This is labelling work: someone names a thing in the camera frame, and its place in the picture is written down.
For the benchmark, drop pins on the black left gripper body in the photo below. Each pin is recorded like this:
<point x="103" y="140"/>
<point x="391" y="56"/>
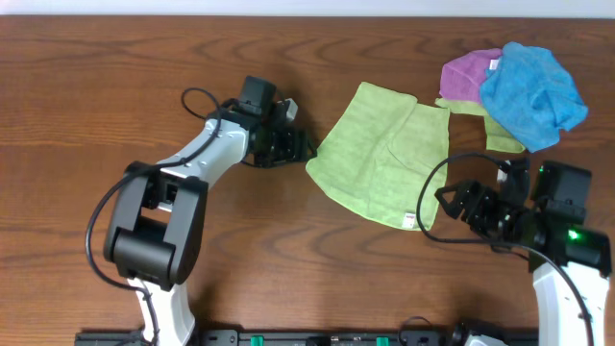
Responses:
<point x="290" y="146"/>

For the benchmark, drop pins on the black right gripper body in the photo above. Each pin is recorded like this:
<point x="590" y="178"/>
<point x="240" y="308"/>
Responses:
<point x="501" y="219"/>

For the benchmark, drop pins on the light green cloth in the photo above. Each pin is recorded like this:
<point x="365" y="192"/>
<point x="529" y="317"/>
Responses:
<point x="380" y="160"/>

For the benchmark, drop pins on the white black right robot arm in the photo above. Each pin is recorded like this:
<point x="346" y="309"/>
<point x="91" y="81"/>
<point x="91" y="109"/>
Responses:
<point x="542" y="221"/>

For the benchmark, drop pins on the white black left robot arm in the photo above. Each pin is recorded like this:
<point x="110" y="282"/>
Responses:
<point x="157" y="223"/>

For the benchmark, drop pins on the yellow-green cloth in pile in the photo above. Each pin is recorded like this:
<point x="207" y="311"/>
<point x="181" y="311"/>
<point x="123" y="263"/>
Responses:
<point x="497" y="138"/>

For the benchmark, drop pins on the purple cloth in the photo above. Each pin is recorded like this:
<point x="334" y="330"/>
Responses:
<point x="462" y="77"/>

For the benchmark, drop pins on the blue cloth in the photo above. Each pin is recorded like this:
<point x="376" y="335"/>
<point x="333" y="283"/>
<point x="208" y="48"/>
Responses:
<point x="532" y="96"/>

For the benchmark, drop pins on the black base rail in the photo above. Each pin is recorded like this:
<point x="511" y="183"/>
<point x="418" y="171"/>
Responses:
<point x="235" y="338"/>

